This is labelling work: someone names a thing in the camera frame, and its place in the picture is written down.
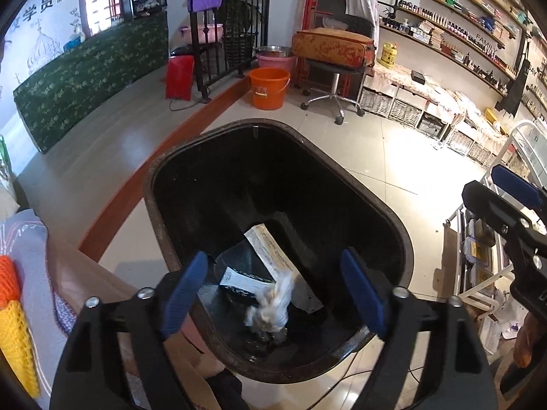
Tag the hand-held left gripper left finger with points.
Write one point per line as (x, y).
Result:
(183, 294)

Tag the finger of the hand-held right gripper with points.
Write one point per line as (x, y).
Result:
(491, 205)
(517, 186)

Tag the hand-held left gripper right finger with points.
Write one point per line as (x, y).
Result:
(363, 294)

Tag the white tissue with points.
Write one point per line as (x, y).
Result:
(271, 307)

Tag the black plastic trash bin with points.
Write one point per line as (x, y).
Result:
(256, 171)

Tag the person's right hand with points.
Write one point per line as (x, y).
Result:
(524, 341)

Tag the white metal cart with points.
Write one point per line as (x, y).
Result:
(483, 260)

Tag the black and white packet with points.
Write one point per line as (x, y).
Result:
(241, 282)

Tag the black hanging apron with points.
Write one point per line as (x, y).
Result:
(515, 89)

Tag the white cardboard box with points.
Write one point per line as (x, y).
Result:
(269, 245)

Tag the low shelf with wicker baskets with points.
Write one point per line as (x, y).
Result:
(410, 98)

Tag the small black box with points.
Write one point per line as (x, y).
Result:
(419, 77)

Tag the yellow foam mesh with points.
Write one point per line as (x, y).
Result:
(17, 346)

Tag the orange foam mesh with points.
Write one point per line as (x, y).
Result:
(8, 279)

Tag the yellow plastic bottle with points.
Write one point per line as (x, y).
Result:
(389, 55)

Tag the black office chair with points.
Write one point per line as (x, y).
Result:
(333, 89)

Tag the red bag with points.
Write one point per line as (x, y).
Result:
(179, 77)

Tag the orange plastic bucket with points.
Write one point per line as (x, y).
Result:
(268, 89)

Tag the orange patterned suitcase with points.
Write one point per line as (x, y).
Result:
(331, 48)

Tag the green patterned counter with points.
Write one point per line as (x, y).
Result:
(89, 77)

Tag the pink plastic basin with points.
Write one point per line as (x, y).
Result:
(277, 63)

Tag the metal bowl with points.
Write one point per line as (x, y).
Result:
(273, 50)

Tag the small pink basin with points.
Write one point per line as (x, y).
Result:
(209, 32)

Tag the black metal railing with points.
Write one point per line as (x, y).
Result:
(252, 21)

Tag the black framed picture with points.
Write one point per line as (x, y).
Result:
(147, 0)

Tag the red phone booth cabinet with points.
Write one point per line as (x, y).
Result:
(104, 0)

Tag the wall shelves with bottles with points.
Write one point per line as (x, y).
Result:
(461, 21)

